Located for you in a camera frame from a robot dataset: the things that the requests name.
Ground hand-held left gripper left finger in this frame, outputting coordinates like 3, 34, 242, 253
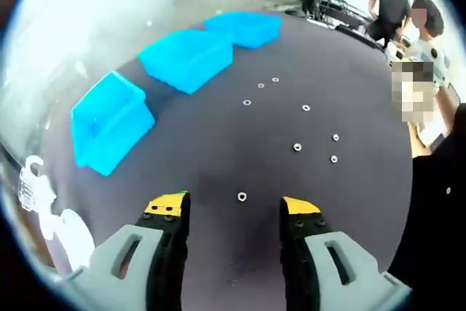
60, 189, 191, 311

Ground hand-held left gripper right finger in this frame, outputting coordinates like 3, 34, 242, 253
278, 196, 413, 311

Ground blue plastic bin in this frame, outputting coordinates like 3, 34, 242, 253
202, 11, 284, 50
70, 70, 157, 177
136, 28, 234, 95

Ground white plastic fittings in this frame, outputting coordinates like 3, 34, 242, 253
58, 208, 96, 274

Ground white crumpled cloth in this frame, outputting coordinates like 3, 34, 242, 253
35, 176, 61, 245

